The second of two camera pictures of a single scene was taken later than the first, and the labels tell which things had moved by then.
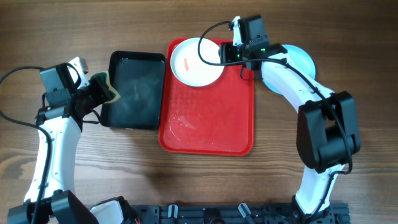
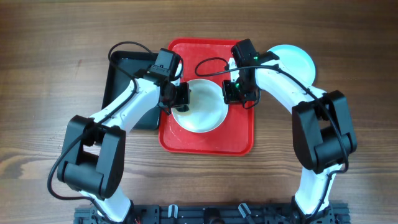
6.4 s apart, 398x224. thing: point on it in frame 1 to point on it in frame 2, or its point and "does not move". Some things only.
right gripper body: x=230 y=53 to x=237 y=93
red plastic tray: x=214 y=119 does not move
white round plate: x=188 y=66 to x=208 y=112
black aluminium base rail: x=234 y=214 does not move
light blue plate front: x=303 y=60 does not move
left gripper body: x=95 y=96 to x=176 y=98
